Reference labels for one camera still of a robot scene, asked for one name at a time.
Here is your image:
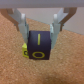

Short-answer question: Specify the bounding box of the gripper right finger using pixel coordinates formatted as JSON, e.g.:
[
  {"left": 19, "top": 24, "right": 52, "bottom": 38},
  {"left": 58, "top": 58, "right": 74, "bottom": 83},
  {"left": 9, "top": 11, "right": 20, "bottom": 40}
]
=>
[{"left": 50, "top": 7, "right": 71, "bottom": 43}]

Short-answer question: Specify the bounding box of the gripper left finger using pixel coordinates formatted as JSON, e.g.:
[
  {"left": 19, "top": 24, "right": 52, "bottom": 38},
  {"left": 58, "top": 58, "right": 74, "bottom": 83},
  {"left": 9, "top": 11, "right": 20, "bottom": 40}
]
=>
[{"left": 8, "top": 7, "right": 30, "bottom": 47}]

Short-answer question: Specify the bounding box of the purple block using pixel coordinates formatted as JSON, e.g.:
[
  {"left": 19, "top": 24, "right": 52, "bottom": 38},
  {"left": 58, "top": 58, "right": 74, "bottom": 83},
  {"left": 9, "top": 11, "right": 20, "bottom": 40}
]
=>
[{"left": 26, "top": 30, "right": 54, "bottom": 63}]

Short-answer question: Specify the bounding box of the yellow block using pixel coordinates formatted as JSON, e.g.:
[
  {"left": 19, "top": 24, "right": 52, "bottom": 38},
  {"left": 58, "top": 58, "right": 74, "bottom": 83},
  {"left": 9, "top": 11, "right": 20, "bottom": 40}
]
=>
[{"left": 20, "top": 43, "right": 30, "bottom": 57}]

